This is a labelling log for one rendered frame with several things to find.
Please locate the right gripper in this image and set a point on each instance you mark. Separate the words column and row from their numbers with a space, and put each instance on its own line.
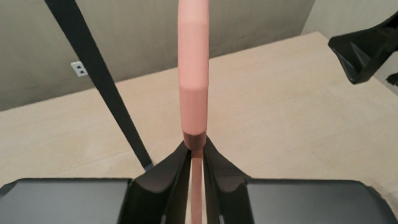
column 364, row 44

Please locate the pink plastic hanger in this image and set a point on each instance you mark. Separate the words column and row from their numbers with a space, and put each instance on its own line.
column 193, row 81

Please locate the black metal rack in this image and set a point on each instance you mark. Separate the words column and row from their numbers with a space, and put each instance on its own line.
column 72, row 23

